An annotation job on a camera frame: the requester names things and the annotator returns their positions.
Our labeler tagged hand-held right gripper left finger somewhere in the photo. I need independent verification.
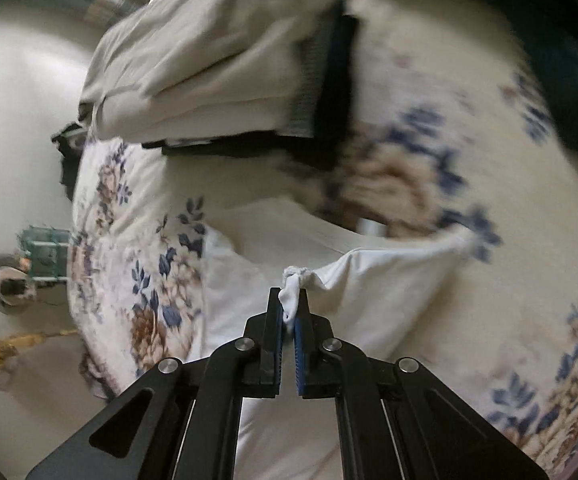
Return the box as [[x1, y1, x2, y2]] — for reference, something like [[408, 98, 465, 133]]
[[26, 287, 286, 480]]

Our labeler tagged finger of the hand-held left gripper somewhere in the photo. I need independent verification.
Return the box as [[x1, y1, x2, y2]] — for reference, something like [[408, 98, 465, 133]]
[[313, 2, 363, 171], [141, 131, 320, 159]]

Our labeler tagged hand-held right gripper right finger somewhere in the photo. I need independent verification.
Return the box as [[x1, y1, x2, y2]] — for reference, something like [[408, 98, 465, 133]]
[[293, 289, 551, 480]]

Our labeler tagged beige garment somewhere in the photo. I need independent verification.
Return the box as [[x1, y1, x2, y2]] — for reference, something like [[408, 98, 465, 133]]
[[79, 0, 350, 142]]

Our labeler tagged white garment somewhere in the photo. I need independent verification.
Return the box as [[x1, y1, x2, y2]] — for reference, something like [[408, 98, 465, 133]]
[[200, 199, 475, 480]]

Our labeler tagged floral bed sheet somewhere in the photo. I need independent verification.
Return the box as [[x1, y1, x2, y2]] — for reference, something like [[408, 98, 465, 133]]
[[67, 0, 578, 480]]

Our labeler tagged black object beside bed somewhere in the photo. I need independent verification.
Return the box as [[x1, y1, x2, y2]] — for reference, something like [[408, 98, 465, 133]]
[[51, 117, 90, 201]]

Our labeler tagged green plastic crate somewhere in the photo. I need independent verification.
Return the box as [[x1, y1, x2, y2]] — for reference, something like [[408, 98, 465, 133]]
[[19, 225, 72, 283]]

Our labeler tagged round grey floor object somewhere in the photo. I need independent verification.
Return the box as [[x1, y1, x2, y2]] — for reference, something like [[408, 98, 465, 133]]
[[0, 255, 44, 315]]

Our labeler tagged yellow brown floor object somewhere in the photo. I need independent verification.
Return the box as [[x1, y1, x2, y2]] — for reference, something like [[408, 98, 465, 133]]
[[0, 330, 77, 386]]

